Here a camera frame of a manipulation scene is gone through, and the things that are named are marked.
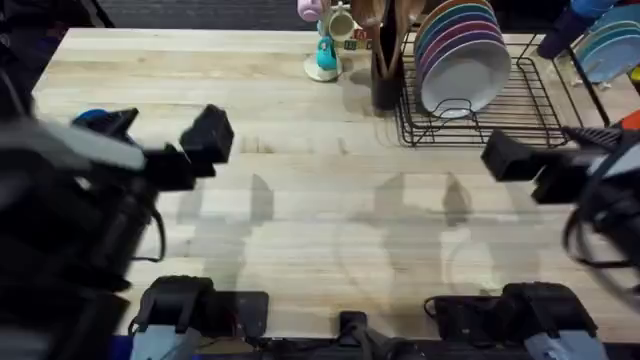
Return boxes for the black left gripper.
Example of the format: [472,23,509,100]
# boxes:
[99,103,235,192]

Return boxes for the orange cup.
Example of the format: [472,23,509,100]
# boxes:
[616,109,640,132]

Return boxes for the dark navy cup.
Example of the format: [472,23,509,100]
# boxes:
[536,6,597,61]

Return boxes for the bright blue cup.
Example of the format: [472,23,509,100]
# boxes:
[569,0,622,20]

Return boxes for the white cup stand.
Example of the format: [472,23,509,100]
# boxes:
[303,0,352,83]

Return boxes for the teal cup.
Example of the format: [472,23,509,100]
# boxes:
[315,36,339,72]

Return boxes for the pink cup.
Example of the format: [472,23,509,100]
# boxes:
[296,0,332,23]

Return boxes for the white cup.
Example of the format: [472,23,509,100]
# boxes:
[327,9,357,43]

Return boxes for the white plate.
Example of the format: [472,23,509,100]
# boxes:
[419,39,513,120]

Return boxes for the light blue plate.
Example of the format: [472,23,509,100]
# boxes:
[574,5,640,56]
[579,33,640,84]

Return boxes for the lavender plate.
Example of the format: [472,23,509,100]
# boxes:
[418,29,507,76]

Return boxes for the magenta plate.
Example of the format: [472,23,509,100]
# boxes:
[417,20,504,64]

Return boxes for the dark blue plate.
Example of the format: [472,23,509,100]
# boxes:
[415,11,501,54]

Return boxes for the teal plate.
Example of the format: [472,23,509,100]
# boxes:
[414,3,498,44]

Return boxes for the orange plate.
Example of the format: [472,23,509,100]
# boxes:
[413,0,494,34]

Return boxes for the black utensil holder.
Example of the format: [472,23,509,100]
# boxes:
[370,47,406,112]

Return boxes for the wooden spatula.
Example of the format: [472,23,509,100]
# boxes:
[387,0,427,76]

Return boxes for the black base box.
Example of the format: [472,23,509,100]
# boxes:
[201,290,270,342]
[423,294,507,347]

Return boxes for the wooden toy blocks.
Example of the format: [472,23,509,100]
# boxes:
[342,28,374,52]

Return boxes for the wooden spoon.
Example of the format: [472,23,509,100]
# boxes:
[349,0,390,76]

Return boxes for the black wire dish rack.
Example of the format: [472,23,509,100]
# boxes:
[394,27,586,150]

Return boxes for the black wire plate rack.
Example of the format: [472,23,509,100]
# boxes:
[566,43,613,127]

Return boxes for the black cable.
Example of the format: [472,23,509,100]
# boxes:
[561,205,640,272]
[130,206,167,264]

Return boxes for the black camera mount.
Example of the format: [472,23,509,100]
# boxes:
[338,310,370,347]

